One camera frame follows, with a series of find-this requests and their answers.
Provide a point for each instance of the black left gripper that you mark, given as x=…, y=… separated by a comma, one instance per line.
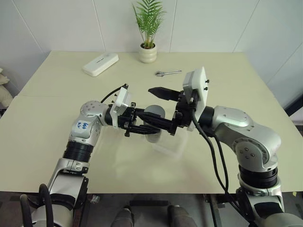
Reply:
x=127, y=118

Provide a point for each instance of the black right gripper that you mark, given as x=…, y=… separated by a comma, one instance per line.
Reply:
x=187, y=113

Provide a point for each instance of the clear plastic jar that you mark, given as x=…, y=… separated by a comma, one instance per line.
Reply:
x=154, y=138

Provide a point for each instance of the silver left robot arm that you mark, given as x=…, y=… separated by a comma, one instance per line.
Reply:
x=80, y=127

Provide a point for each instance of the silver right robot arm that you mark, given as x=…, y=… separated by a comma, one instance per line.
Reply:
x=246, y=132

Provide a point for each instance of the clear plastic box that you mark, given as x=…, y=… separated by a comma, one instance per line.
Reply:
x=172, y=146

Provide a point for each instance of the silver adjustable wrench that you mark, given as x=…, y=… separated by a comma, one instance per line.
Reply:
x=168, y=72

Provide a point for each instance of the cream ribbed plant pot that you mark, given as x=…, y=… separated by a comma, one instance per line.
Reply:
x=147, y=55

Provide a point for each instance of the white oblong case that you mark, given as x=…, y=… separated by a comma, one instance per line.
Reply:
x=100, y=64

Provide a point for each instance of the green palm plant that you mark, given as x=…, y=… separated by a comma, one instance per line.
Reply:
x=148, y=19

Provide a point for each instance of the small crumpled clear plastic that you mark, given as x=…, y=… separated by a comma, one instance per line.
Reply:
x=94, y=198

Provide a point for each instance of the dark rounded shape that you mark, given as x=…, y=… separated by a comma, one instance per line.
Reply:
x=177, y=216
x=123, y=216

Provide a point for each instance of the beige cloth bundle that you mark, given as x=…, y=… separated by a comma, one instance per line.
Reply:
x=4, y=89

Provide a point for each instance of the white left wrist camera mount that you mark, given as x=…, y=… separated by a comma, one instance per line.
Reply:
x=123, y=99

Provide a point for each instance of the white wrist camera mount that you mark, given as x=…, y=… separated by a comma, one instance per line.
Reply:
x=123, y=99
x=201, y=87

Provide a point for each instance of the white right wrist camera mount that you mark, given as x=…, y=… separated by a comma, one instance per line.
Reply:
x=201, y=87

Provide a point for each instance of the black metal table frame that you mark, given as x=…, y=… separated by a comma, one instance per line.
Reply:
x=214, y=208

